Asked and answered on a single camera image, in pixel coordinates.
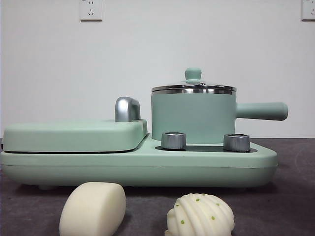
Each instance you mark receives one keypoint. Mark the glass pot lid green knob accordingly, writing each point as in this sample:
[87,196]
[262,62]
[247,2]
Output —
[193,73]

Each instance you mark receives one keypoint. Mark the ridged white bun green dots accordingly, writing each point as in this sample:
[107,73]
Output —
[199,218]

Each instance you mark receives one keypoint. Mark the smooth white steamed bun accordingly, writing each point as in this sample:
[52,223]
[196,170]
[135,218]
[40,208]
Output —
[91,211]

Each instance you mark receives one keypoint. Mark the silver control knob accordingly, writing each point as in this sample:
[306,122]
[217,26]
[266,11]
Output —
[173,141]
[236,142]

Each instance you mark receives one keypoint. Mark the mint green breakfast machine base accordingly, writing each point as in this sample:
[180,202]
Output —
[147,172]

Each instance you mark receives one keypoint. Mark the mint green griddle cover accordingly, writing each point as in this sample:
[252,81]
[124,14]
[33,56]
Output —
[73,137]

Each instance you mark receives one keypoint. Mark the white wall socket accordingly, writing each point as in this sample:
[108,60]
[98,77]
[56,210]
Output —
[91,11]
[308,9]

